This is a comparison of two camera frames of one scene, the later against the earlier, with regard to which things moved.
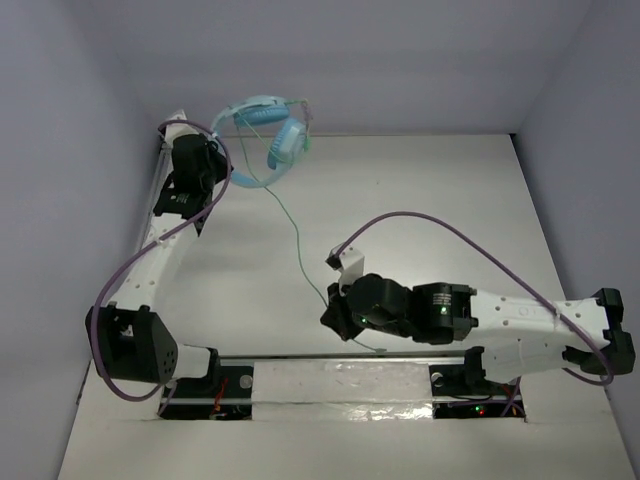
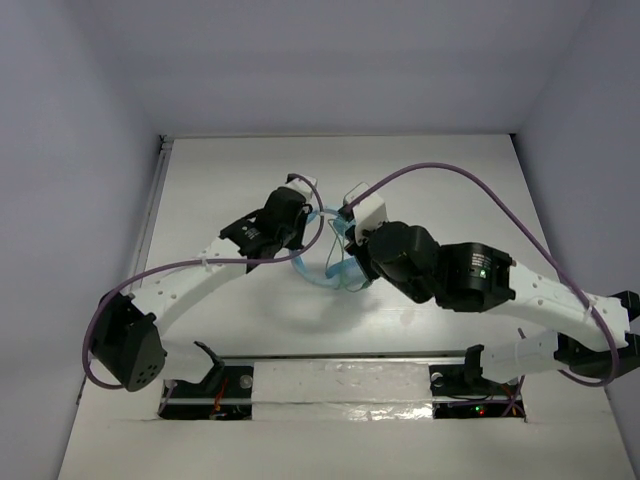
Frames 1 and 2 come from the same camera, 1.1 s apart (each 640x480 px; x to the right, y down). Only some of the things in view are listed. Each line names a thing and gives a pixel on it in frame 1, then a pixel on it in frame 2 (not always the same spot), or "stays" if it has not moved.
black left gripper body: x=220 y=163 to x=300 y=220
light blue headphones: x=288 y=144 to x=342 y=271
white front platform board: x=350 y=419 stays
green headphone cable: x=299 y=262 to x=337 y=225
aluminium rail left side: x=164 y=158 stays
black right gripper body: x=350 y=322 to x=371 y=268
